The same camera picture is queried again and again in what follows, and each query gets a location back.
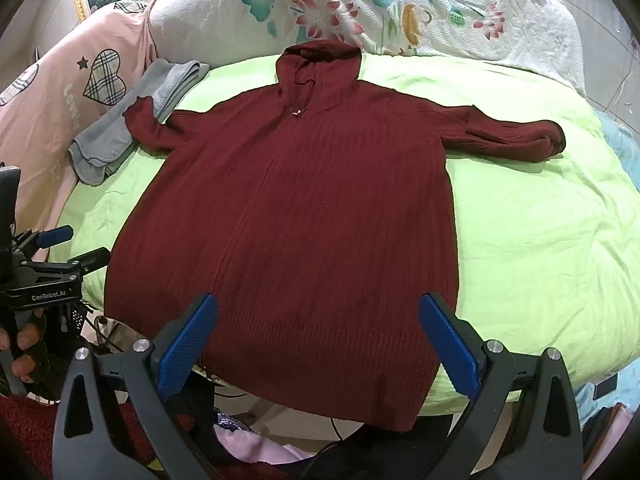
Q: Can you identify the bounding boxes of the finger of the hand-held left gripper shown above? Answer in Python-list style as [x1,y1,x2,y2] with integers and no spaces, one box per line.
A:
[66,247,112,276]
[16,225,75,260]

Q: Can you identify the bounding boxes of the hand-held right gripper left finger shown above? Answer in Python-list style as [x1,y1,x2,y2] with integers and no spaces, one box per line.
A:
[52,292,226,480]

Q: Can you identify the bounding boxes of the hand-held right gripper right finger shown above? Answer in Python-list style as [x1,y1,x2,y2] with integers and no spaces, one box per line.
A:
[419,292,586,480]

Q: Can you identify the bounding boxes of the dark red knit sweater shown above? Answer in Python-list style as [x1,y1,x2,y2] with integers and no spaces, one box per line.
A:
[103,42,567,433]

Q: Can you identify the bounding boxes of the person's left hand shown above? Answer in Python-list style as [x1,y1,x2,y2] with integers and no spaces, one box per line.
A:
[0,311,52,391]

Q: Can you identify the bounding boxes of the grey folded cloth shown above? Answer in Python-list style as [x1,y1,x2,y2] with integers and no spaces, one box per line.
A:
[68,58,211,186]

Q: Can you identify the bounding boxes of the pale pink cloth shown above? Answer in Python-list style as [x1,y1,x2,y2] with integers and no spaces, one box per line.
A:
[212,410,321,466]

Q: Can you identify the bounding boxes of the pink heart print blanket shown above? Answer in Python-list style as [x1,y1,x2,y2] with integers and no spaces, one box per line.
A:
[0,0,162,251]

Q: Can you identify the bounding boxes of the light green bed sheet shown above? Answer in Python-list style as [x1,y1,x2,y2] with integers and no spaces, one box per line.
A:
[47,52,640,416]

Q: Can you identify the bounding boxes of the dark red rug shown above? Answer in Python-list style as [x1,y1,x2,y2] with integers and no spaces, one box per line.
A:
[0,394,166,480]

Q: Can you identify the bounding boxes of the white floral quilt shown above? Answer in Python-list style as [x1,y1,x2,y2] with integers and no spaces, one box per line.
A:
[147,0,587,98]

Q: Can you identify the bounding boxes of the black cable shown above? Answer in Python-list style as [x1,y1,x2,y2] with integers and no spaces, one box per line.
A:
[300,414,383,467]

